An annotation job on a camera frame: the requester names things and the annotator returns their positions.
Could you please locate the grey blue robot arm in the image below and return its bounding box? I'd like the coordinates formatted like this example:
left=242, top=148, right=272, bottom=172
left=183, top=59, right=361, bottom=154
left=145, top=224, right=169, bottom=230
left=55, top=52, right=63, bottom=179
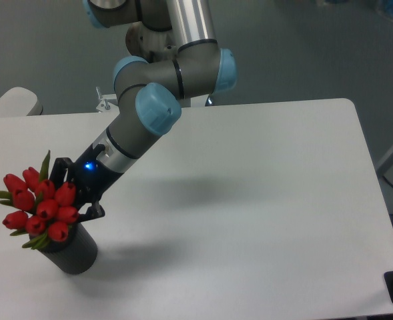
left=50, top=1, right=237, bottom=222

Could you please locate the white chair corner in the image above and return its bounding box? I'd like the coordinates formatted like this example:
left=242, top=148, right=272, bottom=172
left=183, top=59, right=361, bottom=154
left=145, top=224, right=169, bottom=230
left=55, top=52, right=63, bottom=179
left=0, top=87, right=43, bottom=118

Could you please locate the dark grey ribbed vase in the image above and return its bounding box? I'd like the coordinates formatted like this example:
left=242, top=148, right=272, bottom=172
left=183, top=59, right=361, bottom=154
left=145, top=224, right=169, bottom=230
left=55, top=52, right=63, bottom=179
left=39, top=224, right=98, bottom=275

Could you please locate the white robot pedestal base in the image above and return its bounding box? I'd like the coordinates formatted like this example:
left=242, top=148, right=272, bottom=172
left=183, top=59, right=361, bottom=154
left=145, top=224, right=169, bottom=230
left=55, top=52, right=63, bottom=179
left=95, top=87, right=214, bottom=113

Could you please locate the red tulip bouquet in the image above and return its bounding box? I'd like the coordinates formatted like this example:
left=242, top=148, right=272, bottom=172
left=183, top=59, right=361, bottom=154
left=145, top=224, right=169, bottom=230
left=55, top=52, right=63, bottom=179
left=0, top=152, right=80, bottom=252

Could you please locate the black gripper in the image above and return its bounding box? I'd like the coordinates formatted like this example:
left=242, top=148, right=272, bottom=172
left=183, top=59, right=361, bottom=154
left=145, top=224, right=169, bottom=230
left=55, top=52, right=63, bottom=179
left=49, top=144, right=123, bottom=223

